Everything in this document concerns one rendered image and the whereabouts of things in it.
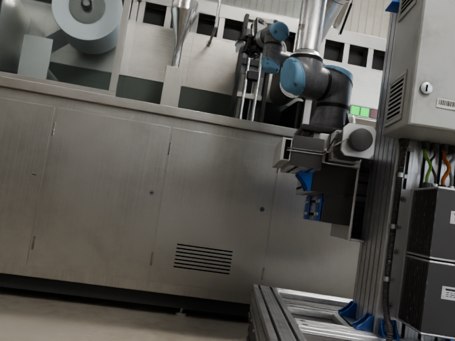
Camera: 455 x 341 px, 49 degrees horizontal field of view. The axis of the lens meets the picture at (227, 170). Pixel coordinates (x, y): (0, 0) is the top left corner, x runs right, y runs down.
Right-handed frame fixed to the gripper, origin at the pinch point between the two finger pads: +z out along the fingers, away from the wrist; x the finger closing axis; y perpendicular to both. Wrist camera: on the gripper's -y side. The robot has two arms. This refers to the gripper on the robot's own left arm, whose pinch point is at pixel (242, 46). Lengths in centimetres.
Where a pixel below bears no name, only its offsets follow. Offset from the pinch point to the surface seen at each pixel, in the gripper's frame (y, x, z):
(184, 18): -16.1, -19.8, 37.2
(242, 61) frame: 1.9, 7.3, 12.3
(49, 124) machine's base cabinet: 59, -66, 21
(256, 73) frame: 5.7, 14.3, 8.8
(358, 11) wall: -154, 173, 171
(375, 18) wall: -152, 188, 164
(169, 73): 13.0, -18.4, 39.1
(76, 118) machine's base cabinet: 53, -57, 18
